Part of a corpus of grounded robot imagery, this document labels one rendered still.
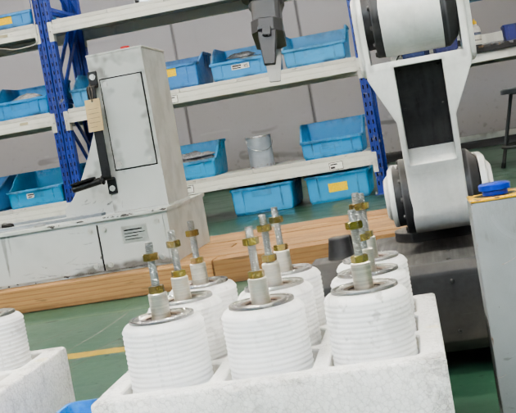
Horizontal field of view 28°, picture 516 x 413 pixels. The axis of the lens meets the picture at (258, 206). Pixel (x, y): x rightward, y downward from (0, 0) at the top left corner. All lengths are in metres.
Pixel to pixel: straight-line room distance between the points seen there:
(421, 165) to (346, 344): 0.78
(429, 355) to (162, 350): 0.29
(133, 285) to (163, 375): 2.17
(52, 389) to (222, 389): 0.44
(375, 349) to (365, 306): 0.05
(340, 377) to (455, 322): 0.61
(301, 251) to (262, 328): 2.07
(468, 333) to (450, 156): 0.35
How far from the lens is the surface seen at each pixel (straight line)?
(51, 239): 3.47
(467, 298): 1.68
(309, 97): 9.63
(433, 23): 1.78
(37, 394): 1.45
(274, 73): 1.89
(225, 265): 3.24
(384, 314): 1.12
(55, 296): 3.41
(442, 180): 1.88
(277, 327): 1.13
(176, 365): 1.16
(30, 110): 6.33
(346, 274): 1.27
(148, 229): 3.36
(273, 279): 1.28
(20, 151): 10.35
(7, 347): 1.49
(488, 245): 1.32
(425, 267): 1.68
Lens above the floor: 0.44
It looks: 4 degrees down
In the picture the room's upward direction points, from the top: 10 degrees counter-clockwise
